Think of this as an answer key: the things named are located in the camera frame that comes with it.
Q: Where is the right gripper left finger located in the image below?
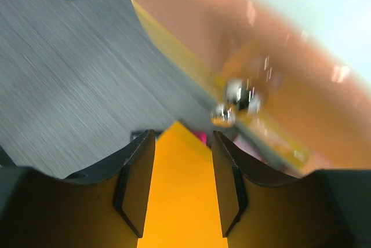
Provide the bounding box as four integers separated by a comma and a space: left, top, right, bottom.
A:
66, 130, 155, 238

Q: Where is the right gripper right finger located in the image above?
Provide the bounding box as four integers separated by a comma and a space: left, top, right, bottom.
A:
212, 132, 307, 238

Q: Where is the yellow cabinet drawer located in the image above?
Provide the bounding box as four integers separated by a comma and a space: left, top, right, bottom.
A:
132, 1, 313, 173

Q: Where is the white arched drawer cabinet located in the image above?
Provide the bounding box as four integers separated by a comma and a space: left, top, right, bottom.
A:
131, 0, 370, 174

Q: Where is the orange folder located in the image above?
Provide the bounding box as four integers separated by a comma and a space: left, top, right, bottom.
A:
137, 122, 228, 247

